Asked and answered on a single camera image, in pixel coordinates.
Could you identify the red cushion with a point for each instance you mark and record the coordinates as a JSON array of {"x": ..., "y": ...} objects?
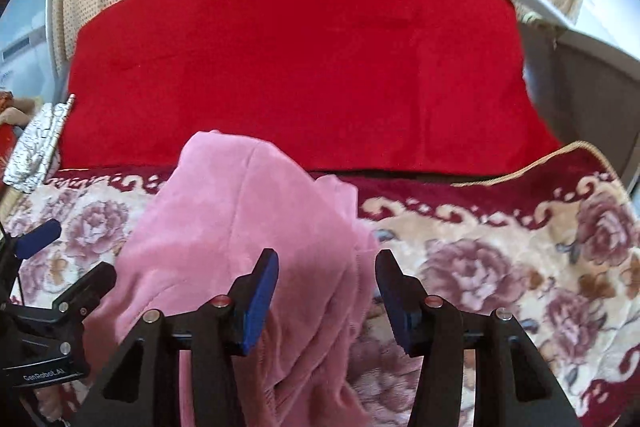
[{"x": 300, "y": 57}]

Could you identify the floral red cream blanket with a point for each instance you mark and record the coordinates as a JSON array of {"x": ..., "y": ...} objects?
[{"x": 500, "y": 257}]

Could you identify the white standing appliance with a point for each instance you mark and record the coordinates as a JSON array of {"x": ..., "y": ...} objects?
[{"x": 25, "y": 37}]

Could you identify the person's left hand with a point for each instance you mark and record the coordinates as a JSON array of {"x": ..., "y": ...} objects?
[{"x": 50, "y": 402}]

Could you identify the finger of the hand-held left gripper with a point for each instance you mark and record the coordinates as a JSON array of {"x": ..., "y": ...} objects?
[
  {"x": 37, "y": 239},
  {"x": 92, "y": 287}
]

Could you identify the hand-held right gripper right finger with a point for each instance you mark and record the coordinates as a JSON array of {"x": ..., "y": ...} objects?
[{"x": 400, "y": 317}]

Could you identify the silver crackle patterned cloth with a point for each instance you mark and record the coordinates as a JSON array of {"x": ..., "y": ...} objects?
[{"x": 37, "y": 147}]

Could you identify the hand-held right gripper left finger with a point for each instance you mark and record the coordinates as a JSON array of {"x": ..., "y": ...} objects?
[{"x": 260, "y": 307}]

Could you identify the red bag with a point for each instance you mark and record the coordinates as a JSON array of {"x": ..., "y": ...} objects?
[{"x": 7, "y": 132}]

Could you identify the pink fleece garment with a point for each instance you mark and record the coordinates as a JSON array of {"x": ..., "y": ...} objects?
[{"x": 225, "y": 207}]

